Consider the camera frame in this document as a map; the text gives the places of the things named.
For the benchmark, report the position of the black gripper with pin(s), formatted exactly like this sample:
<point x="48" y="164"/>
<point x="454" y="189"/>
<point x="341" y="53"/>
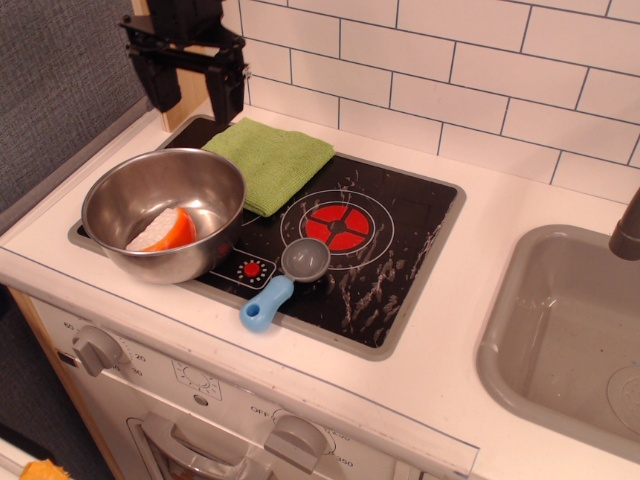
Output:
<point x="156" y="53"/>

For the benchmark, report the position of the grey timer knob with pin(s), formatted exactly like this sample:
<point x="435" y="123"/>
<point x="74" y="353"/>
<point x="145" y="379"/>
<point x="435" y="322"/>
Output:
<point x="96" y="350"/>

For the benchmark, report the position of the green cloth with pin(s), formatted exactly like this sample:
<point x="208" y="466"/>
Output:
<point x="275" y="163"/>

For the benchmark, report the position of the orange and white toy food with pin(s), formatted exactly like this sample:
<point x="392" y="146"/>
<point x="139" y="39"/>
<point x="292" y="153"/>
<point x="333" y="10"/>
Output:
<point x="171" y="229"/>

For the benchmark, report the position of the light wooden side post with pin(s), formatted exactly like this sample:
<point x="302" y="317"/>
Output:
<point x="192" y="84"/>

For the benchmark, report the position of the grey oven door handle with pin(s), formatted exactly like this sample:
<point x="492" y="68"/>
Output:
<point x="203" y="448"/>

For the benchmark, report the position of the grey scoop with blue handle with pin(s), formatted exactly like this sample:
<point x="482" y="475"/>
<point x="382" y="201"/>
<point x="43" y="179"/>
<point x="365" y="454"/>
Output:
<point x="305" y="260"/>

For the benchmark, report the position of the grey plastic sink basin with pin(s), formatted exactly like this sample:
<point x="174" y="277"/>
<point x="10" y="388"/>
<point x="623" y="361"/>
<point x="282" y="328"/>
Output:
<point x="561" y="346"/>

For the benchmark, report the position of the grey oven temperature knob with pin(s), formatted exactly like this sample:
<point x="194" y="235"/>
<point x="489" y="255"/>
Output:
<point x="296" y="441"/>

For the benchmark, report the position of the orange object at bottom left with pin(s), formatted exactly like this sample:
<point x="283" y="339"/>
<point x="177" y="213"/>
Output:
<point x="43" y="470"/>

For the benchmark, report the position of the stainless steel bowl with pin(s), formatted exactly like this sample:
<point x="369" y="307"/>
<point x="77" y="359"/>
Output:
<point x="125" y="200"/>

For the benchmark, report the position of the grey faucet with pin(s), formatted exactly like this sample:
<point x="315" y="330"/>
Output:
<point x="624" y="241"/>

